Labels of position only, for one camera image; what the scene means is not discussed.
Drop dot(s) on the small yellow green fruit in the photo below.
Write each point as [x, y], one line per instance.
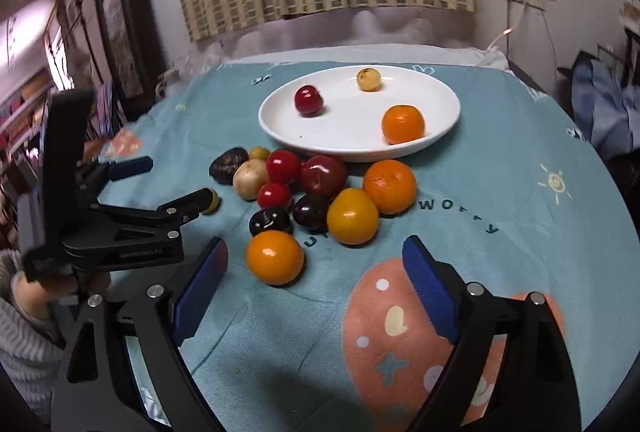
[259, 153]

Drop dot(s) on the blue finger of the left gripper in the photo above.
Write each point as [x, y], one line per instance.
[119, 170]
[190, 206]

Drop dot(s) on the small orange tangerine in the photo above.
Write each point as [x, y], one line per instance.
[274, 257]

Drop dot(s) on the dark purple plum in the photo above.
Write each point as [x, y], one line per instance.
[274, 218]

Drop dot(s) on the bright red cherry tomato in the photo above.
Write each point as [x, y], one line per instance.
[283, 167]

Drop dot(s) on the white kettle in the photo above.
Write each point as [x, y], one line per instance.
[169, 83]

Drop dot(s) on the white sheet under cloth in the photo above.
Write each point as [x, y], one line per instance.
[386, 53]

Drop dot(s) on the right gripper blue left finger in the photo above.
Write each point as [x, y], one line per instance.
[194, 287]

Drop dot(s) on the person's left hand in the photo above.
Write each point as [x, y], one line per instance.
[33, 300]

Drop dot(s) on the small dark red apple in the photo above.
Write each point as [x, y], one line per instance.
[308, 101]

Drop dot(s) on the teal printed tablecloth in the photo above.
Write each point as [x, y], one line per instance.
[513, 197]

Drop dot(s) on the blue clothes pile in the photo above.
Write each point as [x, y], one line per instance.
[605, 112]

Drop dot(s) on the orange mandarin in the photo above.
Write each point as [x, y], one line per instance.
[402, 124]
[391, 185]

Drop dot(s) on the small olive yellow fruit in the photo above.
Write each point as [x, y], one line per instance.
[214, 204]

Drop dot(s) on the small yellow loquat fruit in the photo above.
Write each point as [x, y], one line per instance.
[369, 80]

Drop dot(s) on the beige potato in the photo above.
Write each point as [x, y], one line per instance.
[249, 179]

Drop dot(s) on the dark framed picture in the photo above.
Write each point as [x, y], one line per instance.
[133, 52]

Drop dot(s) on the yellow orange persimmon fruit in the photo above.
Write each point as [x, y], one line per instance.
[352, 218]

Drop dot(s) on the dark brown chestnut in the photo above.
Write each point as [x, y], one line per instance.
[223, 168]

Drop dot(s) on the white oval plate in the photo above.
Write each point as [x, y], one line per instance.
[350, 124]

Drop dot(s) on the large dark red apple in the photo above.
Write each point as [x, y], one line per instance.
[323, 176]

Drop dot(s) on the grey striped left sleeve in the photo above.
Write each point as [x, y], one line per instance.
[30, 354]

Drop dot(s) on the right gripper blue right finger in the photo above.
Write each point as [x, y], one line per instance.
[438, 286]

